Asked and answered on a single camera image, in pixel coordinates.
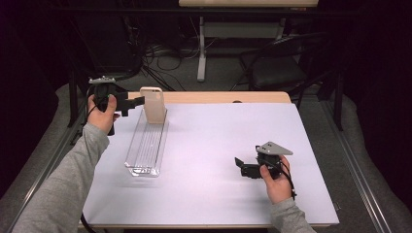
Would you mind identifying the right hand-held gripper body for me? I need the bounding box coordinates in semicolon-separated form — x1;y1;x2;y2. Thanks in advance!
255;141;294;180

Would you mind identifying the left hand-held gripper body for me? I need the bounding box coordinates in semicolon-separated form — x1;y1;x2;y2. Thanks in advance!
87;76;130;137

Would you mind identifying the beige phone case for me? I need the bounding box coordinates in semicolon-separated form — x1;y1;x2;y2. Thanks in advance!
139;85;168;125

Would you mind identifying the clear plastic storage bin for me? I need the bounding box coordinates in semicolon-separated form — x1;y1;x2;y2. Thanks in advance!
124;106;170;179

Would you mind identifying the person's left hand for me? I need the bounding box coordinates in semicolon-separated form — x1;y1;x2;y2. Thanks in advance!
86;94;119;135

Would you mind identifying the person's right hand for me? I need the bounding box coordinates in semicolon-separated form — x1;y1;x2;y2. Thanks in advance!
259;155;292;205

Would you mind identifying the white table cover sheet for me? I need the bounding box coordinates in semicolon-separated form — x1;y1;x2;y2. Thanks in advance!
78;102;340;226

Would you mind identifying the black chair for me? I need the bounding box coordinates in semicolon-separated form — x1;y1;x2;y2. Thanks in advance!
230;31;328;98

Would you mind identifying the desk with white legs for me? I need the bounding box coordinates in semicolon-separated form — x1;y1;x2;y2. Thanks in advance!
178;0;321;83

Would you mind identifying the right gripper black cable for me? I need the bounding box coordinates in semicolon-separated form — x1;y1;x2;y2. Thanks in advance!
267;160;297;200

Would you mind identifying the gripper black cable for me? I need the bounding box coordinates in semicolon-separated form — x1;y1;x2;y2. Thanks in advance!
80;84;108;233
267;160;297;200

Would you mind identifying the bundle of floor cables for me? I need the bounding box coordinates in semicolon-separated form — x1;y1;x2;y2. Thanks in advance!
122;18;203;92

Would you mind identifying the metal floor rail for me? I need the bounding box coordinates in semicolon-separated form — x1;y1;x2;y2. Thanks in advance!
6;110;86;233
320;100;394;233

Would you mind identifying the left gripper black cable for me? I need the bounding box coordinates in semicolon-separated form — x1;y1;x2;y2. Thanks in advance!
80;84;108;233

